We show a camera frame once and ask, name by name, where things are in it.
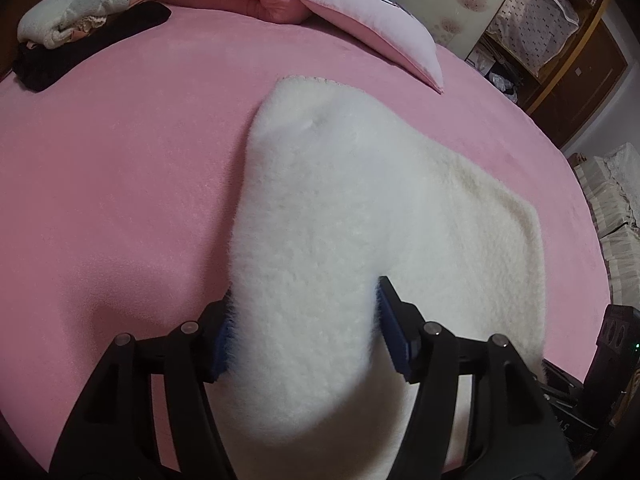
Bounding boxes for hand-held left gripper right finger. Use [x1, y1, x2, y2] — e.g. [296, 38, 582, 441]
[374, 276, 573, 480]

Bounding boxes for folded grey patterned cloth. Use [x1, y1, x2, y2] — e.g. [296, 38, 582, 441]
[17, 0, 136, 50]

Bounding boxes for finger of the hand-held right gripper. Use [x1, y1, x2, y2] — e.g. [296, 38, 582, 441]
[540, 359, 587, 402]

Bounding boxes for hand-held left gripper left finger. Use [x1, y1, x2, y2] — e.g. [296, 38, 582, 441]
[47, 300, 238, 480]

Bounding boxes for dotted pink storage bag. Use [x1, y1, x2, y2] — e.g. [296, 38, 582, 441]
[487, 0, 581, 81]

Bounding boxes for black and white plastic bag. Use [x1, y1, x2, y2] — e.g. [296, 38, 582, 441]
[487, 57, 523, 103]

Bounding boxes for pink pillow with blue print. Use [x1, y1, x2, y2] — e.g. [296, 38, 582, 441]
[296, 0, 446, 96]

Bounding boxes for white fluffy cardigan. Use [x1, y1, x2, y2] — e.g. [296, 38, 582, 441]
[205, 76, 547, 480]

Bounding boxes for black cloth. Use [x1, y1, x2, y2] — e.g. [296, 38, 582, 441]
[12, 1, 172, 93]

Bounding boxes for pink bed blanket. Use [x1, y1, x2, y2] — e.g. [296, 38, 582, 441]
[0, 0, 608, 480]

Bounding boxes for sofa with beige lace cover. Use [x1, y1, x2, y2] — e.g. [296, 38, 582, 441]
[570, 142, 640, 306]

